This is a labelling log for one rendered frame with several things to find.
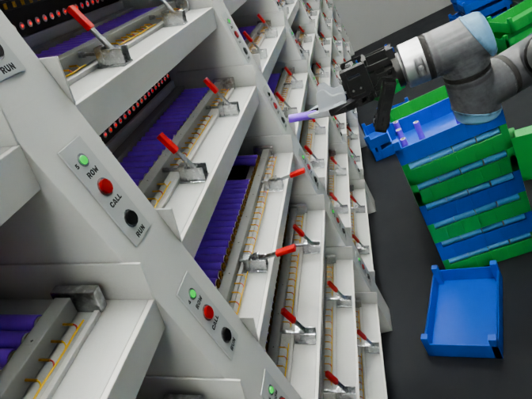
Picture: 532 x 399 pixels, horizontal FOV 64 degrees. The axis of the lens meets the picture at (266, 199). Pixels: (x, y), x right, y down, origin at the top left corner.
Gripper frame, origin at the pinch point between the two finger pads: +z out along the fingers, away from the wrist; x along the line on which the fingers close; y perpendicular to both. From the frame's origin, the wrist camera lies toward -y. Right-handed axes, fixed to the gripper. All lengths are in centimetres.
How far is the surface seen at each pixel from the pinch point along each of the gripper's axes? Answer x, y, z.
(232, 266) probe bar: 38.0, -6.0, 15.6
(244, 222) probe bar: 25.4, -5.9, 16.0
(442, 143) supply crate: -27.4, -32.2, -23.7
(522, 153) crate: -67, -69, -50
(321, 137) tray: -57, -29, 14
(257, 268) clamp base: 36.6, -9.0, 12.6
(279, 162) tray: -3.4, -9.2, 13.9
